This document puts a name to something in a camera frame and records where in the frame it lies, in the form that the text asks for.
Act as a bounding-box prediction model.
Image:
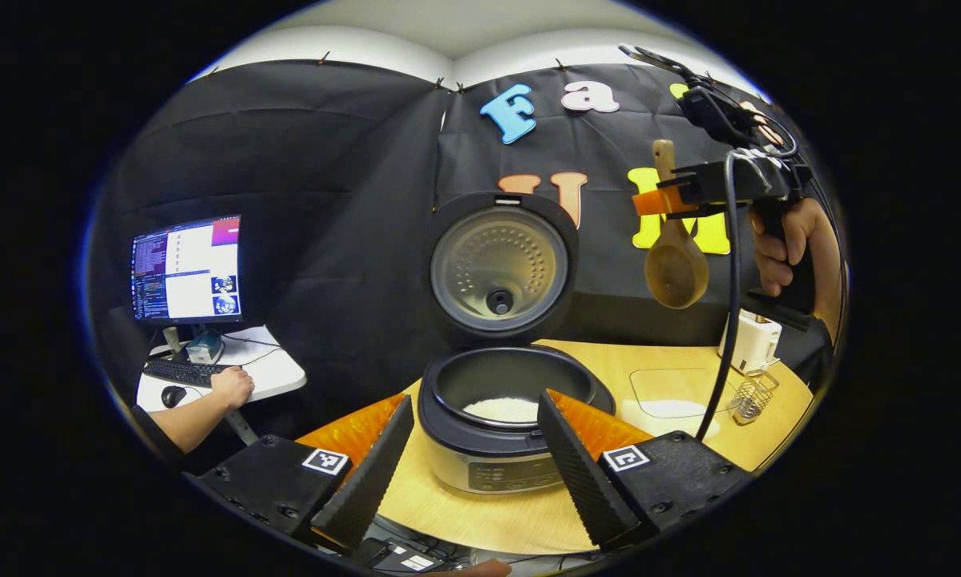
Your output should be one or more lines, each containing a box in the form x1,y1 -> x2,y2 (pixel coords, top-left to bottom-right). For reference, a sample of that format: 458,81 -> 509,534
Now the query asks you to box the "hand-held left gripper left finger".
184,394 -> 415,555

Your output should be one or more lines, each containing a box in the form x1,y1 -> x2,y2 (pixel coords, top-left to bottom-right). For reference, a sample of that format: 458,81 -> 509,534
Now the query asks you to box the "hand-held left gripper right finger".
536,390 -> 757,554

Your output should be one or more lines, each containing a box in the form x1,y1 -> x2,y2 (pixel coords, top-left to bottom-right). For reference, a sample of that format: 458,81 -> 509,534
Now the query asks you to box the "wooden spoon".
643,139 -> 711,310

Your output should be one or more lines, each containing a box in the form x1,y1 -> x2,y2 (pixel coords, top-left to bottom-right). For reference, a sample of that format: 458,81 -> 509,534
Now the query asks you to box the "white rice heap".
462,397 -> 541,424

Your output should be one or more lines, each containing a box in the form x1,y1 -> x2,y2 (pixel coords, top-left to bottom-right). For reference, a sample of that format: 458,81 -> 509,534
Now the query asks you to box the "metal wire chopstick holder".
729,370 -> 780,426

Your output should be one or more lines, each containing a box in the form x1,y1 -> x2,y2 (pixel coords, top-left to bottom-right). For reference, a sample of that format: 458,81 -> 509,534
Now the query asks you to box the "dark grey rice cooker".
416,191 -> 617,495

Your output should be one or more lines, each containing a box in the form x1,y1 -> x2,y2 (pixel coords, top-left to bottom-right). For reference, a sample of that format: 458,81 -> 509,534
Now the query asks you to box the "clear rice container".
629,367 -> 739,440

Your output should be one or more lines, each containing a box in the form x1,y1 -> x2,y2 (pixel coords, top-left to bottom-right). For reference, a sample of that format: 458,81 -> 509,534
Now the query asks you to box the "white toaster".
718,309 -> 783,376

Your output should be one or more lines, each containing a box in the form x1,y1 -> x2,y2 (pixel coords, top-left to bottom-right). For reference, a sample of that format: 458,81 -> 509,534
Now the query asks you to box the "white side table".
135,325 -> 308,446

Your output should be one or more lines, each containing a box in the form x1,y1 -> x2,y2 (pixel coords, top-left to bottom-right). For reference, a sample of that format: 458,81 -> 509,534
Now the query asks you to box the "small teal box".
186,330 -> 224,365

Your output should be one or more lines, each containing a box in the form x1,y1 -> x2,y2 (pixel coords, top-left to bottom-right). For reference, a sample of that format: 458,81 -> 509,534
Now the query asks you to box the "black keyboard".
142,357 -> 236,389

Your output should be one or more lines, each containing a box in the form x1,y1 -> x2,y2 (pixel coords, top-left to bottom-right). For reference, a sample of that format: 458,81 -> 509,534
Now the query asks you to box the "computer monitor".
131,214 -> 243,357

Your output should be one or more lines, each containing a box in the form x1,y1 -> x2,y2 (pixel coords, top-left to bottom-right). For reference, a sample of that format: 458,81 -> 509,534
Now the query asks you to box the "black backdrop cloth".
87,58 -> 842,450

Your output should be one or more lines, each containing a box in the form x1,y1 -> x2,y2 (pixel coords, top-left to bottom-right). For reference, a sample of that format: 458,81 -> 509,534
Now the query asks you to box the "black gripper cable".
694,151 -> 741,442

